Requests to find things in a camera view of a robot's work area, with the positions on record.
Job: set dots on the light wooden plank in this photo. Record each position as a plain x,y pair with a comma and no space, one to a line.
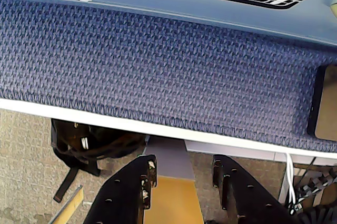
69,205

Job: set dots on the yellow wooden board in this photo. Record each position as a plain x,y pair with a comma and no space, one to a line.
173,200

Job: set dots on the black backpack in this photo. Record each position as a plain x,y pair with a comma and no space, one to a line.
79,142

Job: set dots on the black smartphone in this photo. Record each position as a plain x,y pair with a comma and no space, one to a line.
326,103

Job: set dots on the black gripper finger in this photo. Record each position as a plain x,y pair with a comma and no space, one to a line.
121,195
245,197

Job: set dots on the gray cabinet panel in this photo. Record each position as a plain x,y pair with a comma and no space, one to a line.
173,158

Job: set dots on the blue woven placemat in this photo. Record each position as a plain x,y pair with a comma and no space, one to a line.
158,71

